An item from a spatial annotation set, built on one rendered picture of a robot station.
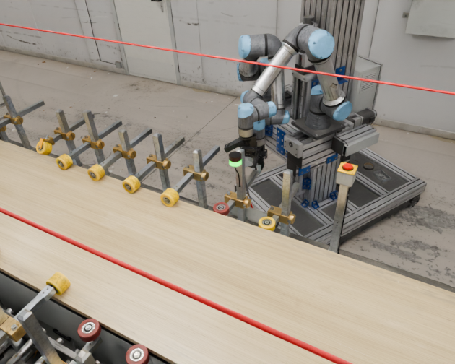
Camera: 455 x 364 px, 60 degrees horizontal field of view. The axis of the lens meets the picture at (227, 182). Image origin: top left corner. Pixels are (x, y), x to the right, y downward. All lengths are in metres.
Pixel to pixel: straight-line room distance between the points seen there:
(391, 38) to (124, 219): 3.13
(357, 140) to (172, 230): 1.21
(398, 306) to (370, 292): 0.11
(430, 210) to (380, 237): 0.56
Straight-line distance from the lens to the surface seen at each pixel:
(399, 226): 3.34
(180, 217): 1.94
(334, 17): 2.36
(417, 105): 4.44
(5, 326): 1.70
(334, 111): 2.14
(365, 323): 1.60
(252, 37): 2.20
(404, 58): 4.28
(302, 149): 2.28
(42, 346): 1.54
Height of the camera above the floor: 2.21
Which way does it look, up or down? 38 degrees down
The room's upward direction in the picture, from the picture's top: 3 degrees counter-clockwise
